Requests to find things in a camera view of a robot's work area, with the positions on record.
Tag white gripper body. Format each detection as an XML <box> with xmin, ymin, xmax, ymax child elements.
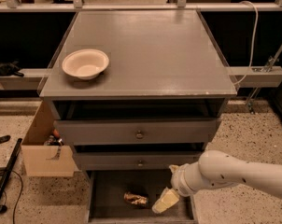
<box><xmin>171</xmin><ymin>163</ymin><xmax>200</xmax><ymax>197</ymax></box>

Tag grey middle drawer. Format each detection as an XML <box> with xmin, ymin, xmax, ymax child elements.
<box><xmin>73</xmin><ymin>151</ymin><xmax>201</xmax><ymax>170</ymax></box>

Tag grey drawer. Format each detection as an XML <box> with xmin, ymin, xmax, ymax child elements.
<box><xmin>73</xmin><ymin>151</ymin><xmax>201</xmax><ymax>170</ymax></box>
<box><xmin>88</xmin><ymin>170</ymin><xmax>198</xmax><ymax>224</ymax></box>
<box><xmin>54</xmin><ymin>119</ymin><xmax>220</xmax><ymax>146</ymax></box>

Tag grey bottom drawer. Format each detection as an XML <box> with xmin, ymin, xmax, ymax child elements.
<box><xmin>88</xmin><ymin>170</ymin><xmax>198</xmax><ymax>224</ymax></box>

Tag grey drawer cabinet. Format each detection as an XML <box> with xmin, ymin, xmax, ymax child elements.
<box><xmin>37</xmin><ymin>8</ymin><xmax>238</xmax><ymax>224</ymax></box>

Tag grey top drawer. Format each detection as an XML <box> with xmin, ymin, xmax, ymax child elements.
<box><xmin>54</xmin><ymin>119</ymin><xmax>220</xmax><ymax>146</ymax></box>

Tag items in cardboard box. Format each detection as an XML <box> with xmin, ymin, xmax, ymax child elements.
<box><xmin>44</xmin><ymin>129</ymin><xmax>63</xmax><ymax>146</ymax></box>

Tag cardboard box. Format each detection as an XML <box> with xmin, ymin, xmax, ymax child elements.
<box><xmin>21</xmin><ymin>103</ymin><xmax>76</xmax><ymax>177</ymax></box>

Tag white bowl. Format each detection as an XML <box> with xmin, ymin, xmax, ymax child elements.
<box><xmin>62</xmin><ymin>49</ymin><xmax>109</xmax><ymax>80</ymax></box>

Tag black bar on floor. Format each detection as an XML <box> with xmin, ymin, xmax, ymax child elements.
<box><xmin>0</xmin><ymin>138</ymin><xmax>22</xmax><ymax>213</ymax></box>

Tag black tool on floor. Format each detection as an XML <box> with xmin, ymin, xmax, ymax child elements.
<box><xmin>0</xmin><ymin>135</ymin><xmax>10</xmax><ymax>144</ymax></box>

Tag black object on ledge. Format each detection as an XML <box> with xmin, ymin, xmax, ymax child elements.
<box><xmin>0</xmin><ymin>61</ymin><xmax>24</xmax><ymax>77</ymax></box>

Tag black cable on floor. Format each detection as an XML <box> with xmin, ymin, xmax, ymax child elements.
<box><xmin>0</xmin><ymin>168</ymin><xmax>24</xmax><ymax>224</ymax></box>

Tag white cable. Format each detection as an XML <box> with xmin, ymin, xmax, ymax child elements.
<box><xmin>232</xmin><ymin>0</ymin><xmax>260</xmax><ymax>86</ymax></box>

